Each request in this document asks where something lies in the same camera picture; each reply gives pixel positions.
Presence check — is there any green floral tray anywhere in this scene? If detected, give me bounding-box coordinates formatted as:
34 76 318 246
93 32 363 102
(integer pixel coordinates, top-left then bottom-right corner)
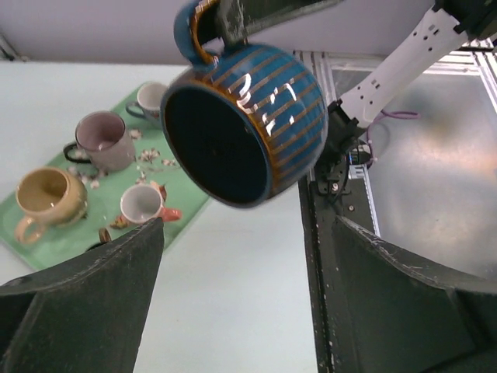
1 92 208 270

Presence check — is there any small grey mug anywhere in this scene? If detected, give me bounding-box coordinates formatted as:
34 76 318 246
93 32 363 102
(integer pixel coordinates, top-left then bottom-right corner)
125 82 168 128

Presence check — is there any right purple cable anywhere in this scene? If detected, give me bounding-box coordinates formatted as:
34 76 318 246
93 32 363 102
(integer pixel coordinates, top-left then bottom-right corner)
364 110 422 169

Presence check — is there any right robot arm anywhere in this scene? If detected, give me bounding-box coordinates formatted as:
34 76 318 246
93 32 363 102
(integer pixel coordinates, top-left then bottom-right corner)
215 1 496 162

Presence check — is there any white cable duct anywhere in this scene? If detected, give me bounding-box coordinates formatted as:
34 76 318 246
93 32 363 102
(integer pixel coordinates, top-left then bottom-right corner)
344 165 381 236

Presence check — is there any blue striped mug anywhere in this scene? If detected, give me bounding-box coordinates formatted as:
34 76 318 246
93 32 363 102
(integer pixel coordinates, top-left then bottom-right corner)
160 1 328 208

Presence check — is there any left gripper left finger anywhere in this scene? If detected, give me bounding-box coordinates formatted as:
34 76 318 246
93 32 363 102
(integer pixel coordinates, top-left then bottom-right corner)
1 218 164 372

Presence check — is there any beige round mug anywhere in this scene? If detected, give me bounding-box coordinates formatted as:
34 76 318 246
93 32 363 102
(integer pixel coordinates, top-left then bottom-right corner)
14 166 88 244

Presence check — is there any brown mug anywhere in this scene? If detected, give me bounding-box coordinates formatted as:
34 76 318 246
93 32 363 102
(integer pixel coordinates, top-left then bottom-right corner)
86 228 112 252

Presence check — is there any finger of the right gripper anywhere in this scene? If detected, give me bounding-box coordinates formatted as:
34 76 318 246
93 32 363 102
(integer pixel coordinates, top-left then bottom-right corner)
216 0 341 46

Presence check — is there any mauve mug black handle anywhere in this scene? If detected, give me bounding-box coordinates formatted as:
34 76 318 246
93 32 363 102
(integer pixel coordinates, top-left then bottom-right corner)
63 111 136 173

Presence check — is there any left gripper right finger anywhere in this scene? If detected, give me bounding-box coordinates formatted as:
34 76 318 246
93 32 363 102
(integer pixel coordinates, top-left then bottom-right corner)
332 218 496 372

